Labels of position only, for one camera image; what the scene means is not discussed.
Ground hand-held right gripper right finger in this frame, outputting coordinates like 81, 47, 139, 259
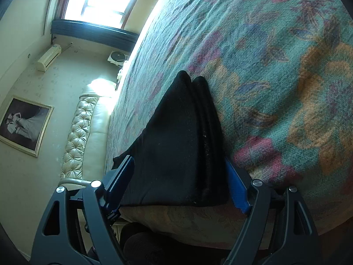
225, 157, 323, 265

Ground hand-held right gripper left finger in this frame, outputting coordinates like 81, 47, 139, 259
29, 156, 135, 265

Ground black pants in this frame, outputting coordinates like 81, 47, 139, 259
113, 70, 231, 207

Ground cream tufted bed headboard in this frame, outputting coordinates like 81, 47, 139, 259
59, 83, 118, 191

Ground person's dark-clothed leg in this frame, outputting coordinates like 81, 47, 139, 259
118, 222, 235, 265

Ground white fan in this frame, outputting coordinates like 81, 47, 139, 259
107, 50, 130, 68

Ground floral blanket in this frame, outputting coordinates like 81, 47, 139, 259
105, 0, 353, 250

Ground white air conditioner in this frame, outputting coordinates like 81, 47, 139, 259
37, 44, 62, 72

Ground dark blue curtain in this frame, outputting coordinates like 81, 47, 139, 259
51, 19, 140, 46

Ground framed wall picture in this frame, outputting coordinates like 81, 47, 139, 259
0, 95, 54, 158

